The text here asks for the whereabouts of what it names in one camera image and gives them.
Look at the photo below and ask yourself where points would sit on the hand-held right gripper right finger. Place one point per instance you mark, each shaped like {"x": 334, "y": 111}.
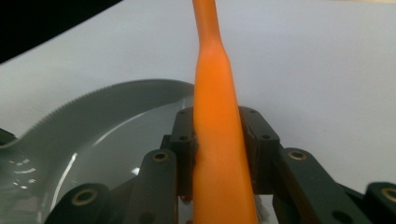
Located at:
{"x": 263, "y": 149}

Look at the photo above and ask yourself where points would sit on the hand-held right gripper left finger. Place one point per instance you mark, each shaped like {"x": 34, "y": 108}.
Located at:
{"x": 185, "y": 155}

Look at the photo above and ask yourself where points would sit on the orange brush with grey bristles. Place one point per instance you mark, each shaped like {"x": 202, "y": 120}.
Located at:
{"x": 214, "y": 124}

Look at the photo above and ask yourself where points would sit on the grey dustpan with orange edge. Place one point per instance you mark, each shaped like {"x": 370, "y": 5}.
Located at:
{"x": 93, "y": 130}

